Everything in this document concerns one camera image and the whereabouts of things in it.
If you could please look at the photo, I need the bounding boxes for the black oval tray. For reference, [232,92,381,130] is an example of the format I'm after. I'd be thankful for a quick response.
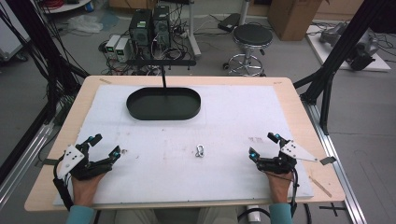
[126,87,202,121]

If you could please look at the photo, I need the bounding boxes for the black metal frame post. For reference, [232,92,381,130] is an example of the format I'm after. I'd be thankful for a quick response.
[292,0,387,136]
[5,0,92,125]

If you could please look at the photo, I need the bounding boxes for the brown cardboard box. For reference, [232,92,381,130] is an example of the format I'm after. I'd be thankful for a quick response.
[268,0,324,42]

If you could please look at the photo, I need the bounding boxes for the black computer tower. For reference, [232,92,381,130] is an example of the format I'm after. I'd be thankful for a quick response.
[128,8,154,59]
[152,5,172,49]

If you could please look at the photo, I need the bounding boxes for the wooden table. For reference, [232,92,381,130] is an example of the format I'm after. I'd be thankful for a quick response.
[23,75,347,213]

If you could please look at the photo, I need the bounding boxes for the clear plastic bag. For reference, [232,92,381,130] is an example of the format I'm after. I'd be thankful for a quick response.
[65,14,105,35]

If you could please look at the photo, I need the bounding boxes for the person's legs light trousers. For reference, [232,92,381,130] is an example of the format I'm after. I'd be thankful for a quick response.
[113,206,247,224]

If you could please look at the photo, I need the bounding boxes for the left hand-held gripper cable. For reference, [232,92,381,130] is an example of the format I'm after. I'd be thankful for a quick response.
[51,155,76,212]

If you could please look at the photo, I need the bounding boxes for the white floor board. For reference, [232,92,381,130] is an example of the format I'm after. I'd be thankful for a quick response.
[305,23,392,73]

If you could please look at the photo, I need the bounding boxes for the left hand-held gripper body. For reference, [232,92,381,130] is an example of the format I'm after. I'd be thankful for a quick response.
[57,142,114,181]

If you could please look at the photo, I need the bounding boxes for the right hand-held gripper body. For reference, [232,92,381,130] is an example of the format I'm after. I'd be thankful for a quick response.
[256,139,318,175]

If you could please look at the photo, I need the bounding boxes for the white foam mat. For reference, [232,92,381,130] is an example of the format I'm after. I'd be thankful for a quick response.
[52,83,315,207]

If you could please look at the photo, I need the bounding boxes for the person's right hand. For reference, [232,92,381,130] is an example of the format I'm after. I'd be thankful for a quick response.
[264,170,294,204]

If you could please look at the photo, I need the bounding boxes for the black round stool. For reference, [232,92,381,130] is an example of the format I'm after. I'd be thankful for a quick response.
[222,23,275,77]

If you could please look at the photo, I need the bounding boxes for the black flat device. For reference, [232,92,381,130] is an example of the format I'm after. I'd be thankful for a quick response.
[217,12,241,34]

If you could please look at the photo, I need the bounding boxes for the person's left hand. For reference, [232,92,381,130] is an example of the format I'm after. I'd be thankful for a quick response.
[71,173,106,208]

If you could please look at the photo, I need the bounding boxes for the right hand-held gripper cable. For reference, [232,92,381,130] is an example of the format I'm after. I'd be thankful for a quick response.
[289,167,301,218]

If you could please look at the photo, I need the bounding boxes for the hand-held gripper cable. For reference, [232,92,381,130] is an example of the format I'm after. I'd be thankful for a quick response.
[289,167,301,218]
[51,155,76,212]

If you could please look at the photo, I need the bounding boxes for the white power supply unit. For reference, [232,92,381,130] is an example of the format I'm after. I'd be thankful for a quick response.
[105,34,121,59]
[115,36,131,63]

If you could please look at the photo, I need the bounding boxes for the black t-shaped stand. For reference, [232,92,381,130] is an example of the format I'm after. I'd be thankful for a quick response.
[126,59,198,90]

